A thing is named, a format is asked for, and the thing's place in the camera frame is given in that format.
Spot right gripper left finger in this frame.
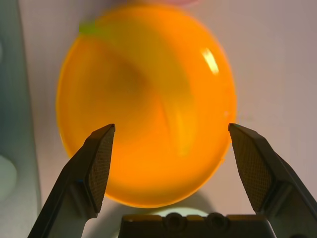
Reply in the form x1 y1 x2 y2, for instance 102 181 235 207
27 123 116 238

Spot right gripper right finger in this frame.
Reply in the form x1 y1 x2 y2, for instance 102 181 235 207
227 123 317 238

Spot yellow round plate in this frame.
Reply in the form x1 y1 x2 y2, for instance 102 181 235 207
55 4 238 209

